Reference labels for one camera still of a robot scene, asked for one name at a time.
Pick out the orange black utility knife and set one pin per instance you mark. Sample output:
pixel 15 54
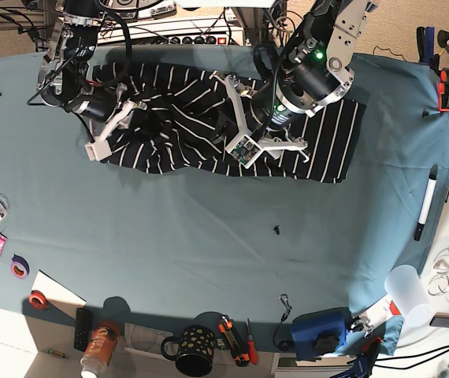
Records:
pixel 238 348

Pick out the purple tape roll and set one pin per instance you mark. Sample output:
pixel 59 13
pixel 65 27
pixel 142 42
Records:
pixel 19 267

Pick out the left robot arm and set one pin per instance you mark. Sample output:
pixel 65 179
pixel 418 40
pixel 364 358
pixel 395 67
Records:
pixel 311 72

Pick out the grey flat adapter box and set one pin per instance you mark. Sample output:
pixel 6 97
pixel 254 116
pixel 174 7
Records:
pixel 440 320

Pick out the navy white striped t-shirt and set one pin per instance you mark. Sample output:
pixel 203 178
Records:
pixel 184 126

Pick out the translucent plastic cup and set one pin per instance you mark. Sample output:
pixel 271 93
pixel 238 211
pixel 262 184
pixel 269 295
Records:
pixel 404 286

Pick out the white black marker pen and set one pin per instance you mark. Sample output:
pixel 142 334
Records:
pixel 427 202

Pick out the white power strip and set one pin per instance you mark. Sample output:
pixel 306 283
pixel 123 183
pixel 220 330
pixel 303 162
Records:
pixel 216 30

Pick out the black remote control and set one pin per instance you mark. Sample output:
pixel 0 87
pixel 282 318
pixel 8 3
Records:
pixel 82 330

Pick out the red handled screwdriver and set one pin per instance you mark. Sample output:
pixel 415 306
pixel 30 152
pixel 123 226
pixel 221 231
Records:
pixel 253 354

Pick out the teal table cloth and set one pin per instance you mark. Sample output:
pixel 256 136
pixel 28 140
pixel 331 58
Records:
pixel 164 249

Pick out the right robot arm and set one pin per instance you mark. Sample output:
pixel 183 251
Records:
pixel 62 79

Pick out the white red card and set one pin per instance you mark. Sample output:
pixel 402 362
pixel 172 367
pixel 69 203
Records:
pixel 380 312

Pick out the black mug with yellow leaves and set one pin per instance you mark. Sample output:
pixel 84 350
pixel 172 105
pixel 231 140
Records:
pixel 192 352

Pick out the blue black spring clamp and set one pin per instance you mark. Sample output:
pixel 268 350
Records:
pixel 425 37

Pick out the orange drink bottle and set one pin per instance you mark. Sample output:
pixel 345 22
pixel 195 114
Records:
pixel 99 350

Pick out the orange tape roll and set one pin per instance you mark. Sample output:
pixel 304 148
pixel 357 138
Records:
pixel 37 300

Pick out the blue clamp device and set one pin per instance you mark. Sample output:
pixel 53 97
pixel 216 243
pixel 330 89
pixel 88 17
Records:
pixel 319 333

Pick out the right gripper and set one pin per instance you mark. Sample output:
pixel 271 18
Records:
pixel 119 117

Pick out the red black table clamp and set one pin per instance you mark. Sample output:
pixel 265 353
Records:
pixel 443 91

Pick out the white paper sheet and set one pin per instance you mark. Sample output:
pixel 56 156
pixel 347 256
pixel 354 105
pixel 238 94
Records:
pixel 56 294

